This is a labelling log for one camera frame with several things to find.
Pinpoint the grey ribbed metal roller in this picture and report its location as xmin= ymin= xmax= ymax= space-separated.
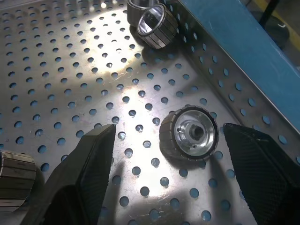
xmin=159 ymin=105 xmax=220 ymax=162
xmin=127 ymin=0 xmax=162 ymax=28
xmin=136 ymin=3 xmax=178 ymax=50
xmin=0 ymin=150 xmax=37 ymax=213

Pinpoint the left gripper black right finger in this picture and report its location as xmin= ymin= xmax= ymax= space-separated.
xmin=222 ymin=123 xmax=300 ymax=225

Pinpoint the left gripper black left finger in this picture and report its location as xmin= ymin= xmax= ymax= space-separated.
xmin=22 ymin=123 xmax=117 ymax=225

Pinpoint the dark round stand base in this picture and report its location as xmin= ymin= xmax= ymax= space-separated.
xmin=259 ymin=16 xmax=290 ymax=50

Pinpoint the perforated steel tray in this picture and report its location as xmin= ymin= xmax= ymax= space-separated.
xmin=0 ymin=0 xmax=300 ymax=225

